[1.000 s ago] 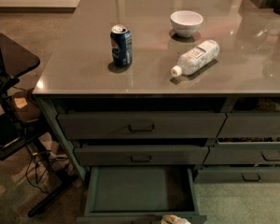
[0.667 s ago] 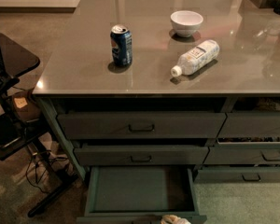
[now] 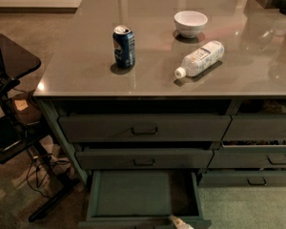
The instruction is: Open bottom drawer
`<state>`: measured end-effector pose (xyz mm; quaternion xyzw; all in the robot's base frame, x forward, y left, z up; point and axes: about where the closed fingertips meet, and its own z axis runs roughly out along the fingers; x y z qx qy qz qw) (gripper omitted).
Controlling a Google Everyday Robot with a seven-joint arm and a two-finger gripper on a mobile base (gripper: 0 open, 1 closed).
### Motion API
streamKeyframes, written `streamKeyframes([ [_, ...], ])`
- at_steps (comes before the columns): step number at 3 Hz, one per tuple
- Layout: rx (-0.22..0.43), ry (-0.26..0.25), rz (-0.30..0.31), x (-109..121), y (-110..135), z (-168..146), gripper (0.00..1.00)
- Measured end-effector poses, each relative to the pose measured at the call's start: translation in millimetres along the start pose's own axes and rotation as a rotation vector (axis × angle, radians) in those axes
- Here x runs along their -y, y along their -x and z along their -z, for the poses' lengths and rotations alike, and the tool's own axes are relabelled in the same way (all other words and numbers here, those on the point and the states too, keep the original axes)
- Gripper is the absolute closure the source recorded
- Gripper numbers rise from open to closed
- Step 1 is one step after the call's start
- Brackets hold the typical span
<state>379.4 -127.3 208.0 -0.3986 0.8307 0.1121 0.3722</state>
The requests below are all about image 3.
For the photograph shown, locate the grey drawer cabinet frame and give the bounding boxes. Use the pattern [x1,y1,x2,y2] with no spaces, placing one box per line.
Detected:
[40,94,286,183]

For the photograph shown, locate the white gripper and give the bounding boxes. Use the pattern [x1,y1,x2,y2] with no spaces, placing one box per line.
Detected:
[170,215,194,229]

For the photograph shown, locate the black laptop stand cart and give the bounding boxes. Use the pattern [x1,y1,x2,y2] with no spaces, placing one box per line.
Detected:
[0,33,79,222]

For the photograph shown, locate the brown box with label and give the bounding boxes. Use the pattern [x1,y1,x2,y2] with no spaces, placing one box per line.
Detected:
[11,92,42,125]

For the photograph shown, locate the white ceramic bowl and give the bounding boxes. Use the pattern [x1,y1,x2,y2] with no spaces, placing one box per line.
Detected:
[174,10,208,38]

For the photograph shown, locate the black cables on floor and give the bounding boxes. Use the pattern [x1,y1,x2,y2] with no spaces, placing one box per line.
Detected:
[26,146,77,198]

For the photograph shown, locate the grey drawer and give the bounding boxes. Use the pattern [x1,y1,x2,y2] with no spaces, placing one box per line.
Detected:
[58,114,231,142]
[223,114,286,141]
[75,148,213,170]
[209,145,286,169]
[199,171,286,187]
[78,170,212,229]

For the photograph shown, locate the blue Pepsi soda can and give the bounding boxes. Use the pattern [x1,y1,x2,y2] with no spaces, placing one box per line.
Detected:
[112,25,135,69]

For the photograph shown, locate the clear plastic water bottle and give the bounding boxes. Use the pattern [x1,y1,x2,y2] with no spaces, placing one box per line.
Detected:
[174,41,224,79]

